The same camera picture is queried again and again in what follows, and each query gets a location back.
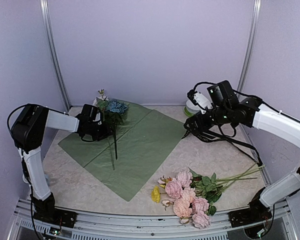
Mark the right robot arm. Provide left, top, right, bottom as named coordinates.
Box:
left=184, top=80, right=300, bottom=222

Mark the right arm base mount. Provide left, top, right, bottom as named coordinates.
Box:
left=228, top=205, right=272, bottom=228

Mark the aluminium frame post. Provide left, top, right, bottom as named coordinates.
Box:
left=237, top=0, right=262, bottom=92
left=39, top=0, right=72, bottom=111

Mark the small pink bud stem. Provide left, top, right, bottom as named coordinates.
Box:
left=92, top=89, right=116, bottom=170

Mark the white ceramic bowl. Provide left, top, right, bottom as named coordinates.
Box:
left=185, top=99, right=200, bottom=111

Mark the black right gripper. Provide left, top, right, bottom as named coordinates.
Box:
left=184, top=104, right=232, bottom=136

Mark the aluminium frame post left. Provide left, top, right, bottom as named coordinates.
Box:
left=39, top=0, right=72, bottom=111

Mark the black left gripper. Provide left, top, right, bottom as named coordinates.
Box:
left=87, top=120, right=116, bottom=141

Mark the green plate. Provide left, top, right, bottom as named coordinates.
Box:
left=184, top=106, right=199, bottom=117

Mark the yellow fake flower stem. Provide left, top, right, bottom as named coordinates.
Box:
left=151, top=185, right=161, bottom=203

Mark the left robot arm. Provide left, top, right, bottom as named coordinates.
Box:
left=7, top=103, right=112, bottom=223

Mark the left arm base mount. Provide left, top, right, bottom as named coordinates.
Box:
left=33, top=208, right=78, bottom=229

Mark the green pink wrapping paper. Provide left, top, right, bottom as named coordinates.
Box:
left=58, top=102, right=185, bottom=202

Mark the aluminium frame post right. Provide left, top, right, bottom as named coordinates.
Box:
left=237, top=0, right=262, bottom=92

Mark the blue fake flower stem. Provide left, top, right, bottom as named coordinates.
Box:
left=106, top=99, right=129, bottom=160

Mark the black printed ribbon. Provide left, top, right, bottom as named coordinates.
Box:
left=181, top=129, right=264, bottom=167

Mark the aluminium front rail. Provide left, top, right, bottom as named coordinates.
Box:
left=7, top=198, right=298, bottom=240

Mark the pink rose stem bunch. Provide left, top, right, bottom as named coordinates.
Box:
left=156, top=164, right=264, bottom=229

